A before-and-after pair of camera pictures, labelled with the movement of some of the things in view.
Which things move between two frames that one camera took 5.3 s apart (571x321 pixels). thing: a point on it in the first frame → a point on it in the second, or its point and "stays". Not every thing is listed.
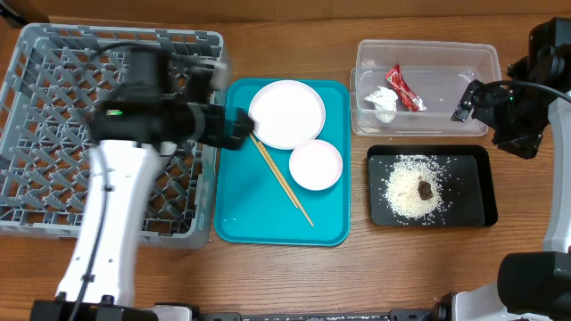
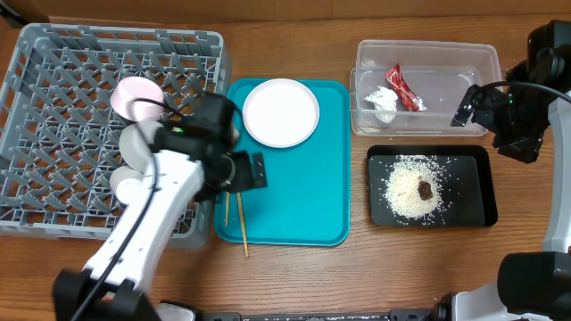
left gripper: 219,136 → 244,178
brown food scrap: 424,190 stays
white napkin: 385,103 stays
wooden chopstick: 277,174 → 227,209
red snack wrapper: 399,81 stays
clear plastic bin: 413,87 stays
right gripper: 477,105 stays
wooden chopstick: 280,178 → 243,223
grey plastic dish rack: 46,156 stays
